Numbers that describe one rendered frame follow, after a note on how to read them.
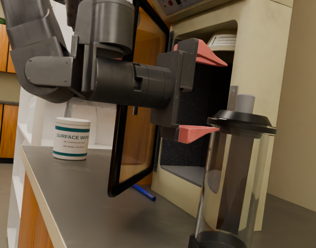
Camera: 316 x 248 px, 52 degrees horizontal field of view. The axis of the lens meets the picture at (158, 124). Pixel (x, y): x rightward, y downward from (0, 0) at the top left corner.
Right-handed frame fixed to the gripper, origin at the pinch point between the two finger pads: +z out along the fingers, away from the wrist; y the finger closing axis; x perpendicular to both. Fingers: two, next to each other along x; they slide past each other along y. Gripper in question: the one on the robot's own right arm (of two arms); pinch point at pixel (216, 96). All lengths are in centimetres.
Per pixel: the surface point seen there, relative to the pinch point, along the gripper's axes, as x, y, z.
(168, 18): 38.2, 21.2, 9.6
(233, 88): 10.6, 2.8, 11.8
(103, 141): 139, -26, 28
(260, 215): 9.2, -22.7, 21.9
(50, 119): 148, -16, -1
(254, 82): 9.0, 4.5, 15.4
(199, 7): 23.6, 21.0, 9.7
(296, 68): 34, 15, 55
